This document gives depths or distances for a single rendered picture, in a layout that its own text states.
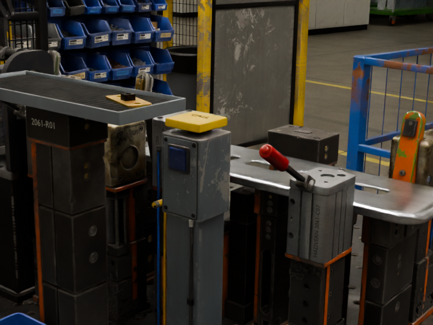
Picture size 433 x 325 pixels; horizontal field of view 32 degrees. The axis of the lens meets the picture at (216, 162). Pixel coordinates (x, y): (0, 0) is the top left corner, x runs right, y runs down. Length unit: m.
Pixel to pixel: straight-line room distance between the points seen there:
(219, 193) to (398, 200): 0.33
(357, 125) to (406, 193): 2.08
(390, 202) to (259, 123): 3.79
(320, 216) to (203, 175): 0.19
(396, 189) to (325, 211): 0.23
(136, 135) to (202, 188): 0.40
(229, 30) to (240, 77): 0.32
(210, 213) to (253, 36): 3.83
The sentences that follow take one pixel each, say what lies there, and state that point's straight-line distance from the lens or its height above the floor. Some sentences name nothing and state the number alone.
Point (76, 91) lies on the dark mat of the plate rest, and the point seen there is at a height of 1.16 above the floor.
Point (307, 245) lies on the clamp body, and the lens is 1.10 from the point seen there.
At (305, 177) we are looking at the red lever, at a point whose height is 1.07.
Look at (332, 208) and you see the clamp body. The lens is 1.08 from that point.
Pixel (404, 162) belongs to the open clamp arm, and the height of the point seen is 1.02.
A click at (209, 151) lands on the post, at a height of 1.12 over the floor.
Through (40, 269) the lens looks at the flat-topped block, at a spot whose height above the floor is 0.87.
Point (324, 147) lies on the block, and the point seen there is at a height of 1.01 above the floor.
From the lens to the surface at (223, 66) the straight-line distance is 4.61.
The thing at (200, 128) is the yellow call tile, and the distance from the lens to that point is 0.96.
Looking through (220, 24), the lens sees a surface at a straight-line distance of 4.55.
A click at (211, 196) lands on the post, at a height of 1.06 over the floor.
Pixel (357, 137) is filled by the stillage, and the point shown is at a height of 0.60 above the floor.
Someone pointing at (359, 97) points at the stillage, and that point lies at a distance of 3.31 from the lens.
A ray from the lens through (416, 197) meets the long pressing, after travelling 1.24.
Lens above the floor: 1.38
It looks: 16 degrees down
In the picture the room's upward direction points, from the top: 1 degrees clockwise
